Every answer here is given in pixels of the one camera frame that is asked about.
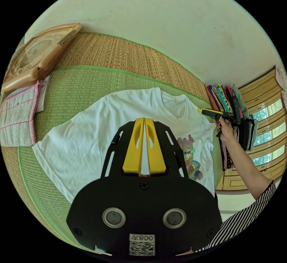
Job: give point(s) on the wooden framed window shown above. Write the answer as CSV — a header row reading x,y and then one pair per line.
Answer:
x,y
264,133

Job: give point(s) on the person's left hand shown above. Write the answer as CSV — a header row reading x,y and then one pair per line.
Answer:
x,y
186,251

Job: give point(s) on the white short sleeve with print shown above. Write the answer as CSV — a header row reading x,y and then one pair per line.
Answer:
x,y
85,137

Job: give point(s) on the person's body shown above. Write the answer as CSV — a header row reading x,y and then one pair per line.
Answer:
x,y
244,220

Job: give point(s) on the white towel with pink border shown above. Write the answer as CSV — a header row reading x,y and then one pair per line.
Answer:
x,y
16,121

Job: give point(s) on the person's right forearm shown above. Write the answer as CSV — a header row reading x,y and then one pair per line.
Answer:
x,y
249,166

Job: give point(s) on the golden wall clock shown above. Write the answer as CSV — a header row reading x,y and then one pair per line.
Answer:
x,y
35,56

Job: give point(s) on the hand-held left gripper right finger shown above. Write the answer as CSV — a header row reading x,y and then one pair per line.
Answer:
x,y
157,157

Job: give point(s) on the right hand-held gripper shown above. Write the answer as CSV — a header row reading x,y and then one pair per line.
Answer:
x,y
225,116

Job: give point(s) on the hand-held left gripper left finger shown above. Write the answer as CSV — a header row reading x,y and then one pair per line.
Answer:
x,y
132,155

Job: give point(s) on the person's right hand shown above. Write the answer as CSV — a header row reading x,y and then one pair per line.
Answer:
x,y
226,130

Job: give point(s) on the bed with woven mat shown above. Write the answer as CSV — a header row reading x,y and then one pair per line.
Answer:
x,y
74,83

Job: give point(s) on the pile of clothes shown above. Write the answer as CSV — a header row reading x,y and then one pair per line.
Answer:
x,y
218,97

